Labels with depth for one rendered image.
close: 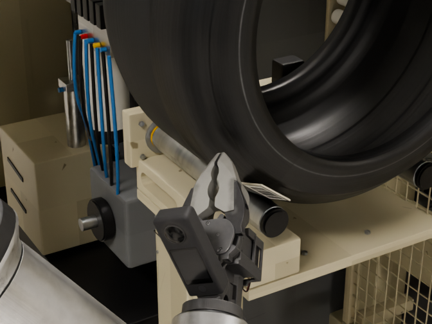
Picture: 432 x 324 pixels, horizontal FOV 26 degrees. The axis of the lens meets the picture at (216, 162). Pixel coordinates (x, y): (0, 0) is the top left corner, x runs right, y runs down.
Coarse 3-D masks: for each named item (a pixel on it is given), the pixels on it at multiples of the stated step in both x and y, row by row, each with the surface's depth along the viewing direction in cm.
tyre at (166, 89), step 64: (128, 0) 120; (192, 0) 110; (256, 0) 110; (384, 0) 157; (128, 64) 126; (192, 64) 113; (256, 64) 114; (320, 64) 156; (384, 64) 156; (192, 128) 119; (256, 128) 118; (320, 128) 154; (384, 128) 148; (256, 192) 128; (320, 192) 129
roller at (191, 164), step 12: (156, 132) 154; (156, 144) 154; (168, 144) 150; (180, 144) 149; (168, 156) 151; (180, 156) 147; (192, 156) 145; (192, 168) 144; (204, 168) 142; (252, 204) 132; (264, 204) 130; (276, 204) 131; (252, 216) 131; (264, 216) 129; (276, 216) 129; (288, 216) 131; (264, 228) 129; (276, 228) 130
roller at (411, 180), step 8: (424, 160) 143; (408, 168) 143; (416, 168) 142; (424, 168) 142; (400, 176) 146; (408, 176) 143; (416, 176) 142; (424, 176) 142; (416, 184) 143; (424, 184) 143
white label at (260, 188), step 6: (246, 186) 126; (252, 186) 124; (258, 186) 123; (264, 186) 122; (258, 192) 127; (264, 192) 125; (270, 192) 124; (276, 192) 124; (270, 198) 128; (276, 198) 127; (282, 198) 125; (288, 198) 125
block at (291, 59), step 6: (276, 60) 162; (282, 60) 162; (288, 60) 162; (294, 60) 162; (300, 60) 162; (276, 66) 162; (282, 66) 161; (288, 66) 161; (294, 66) 162; (276, 72) 163; (282, 72) 161; (288, 72) 162; (276, 78) 163
